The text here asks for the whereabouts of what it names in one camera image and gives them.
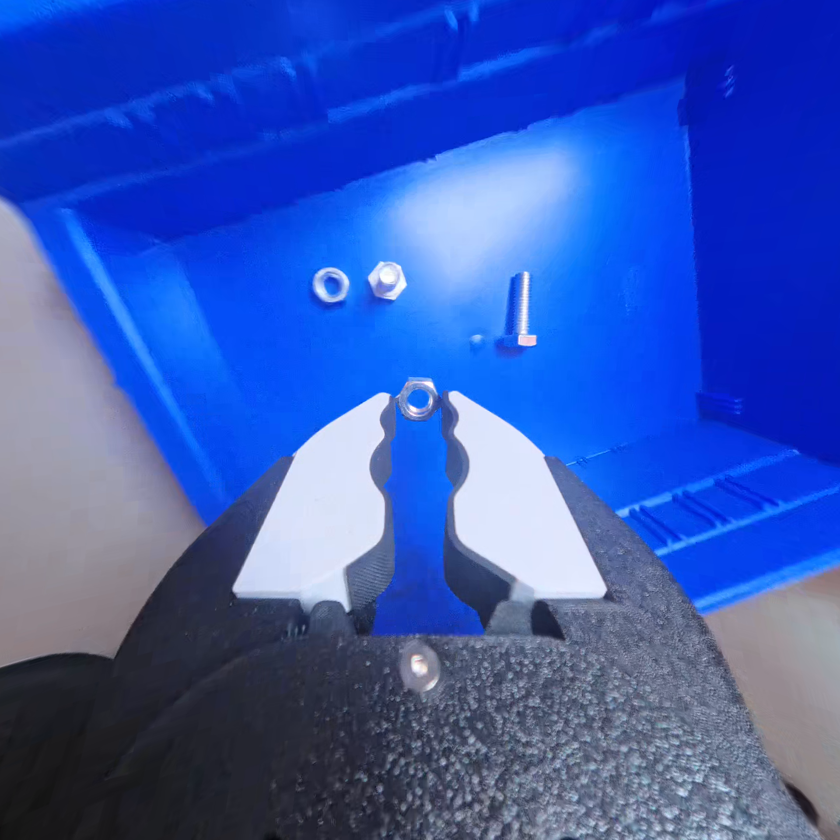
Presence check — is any steel hex bolt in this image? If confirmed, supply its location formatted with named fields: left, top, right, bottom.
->
left=499, top=271, right=539, bottom=350

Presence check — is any blue plastic bin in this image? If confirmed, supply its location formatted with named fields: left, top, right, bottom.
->
left=0, top=0, right=840, bottom=618

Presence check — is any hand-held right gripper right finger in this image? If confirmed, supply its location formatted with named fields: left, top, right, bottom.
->
left=444, top=392, right=609, bottom=607

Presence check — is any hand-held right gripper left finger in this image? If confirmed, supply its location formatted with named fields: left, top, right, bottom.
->
left=233, top=392, right=397, bottom=615

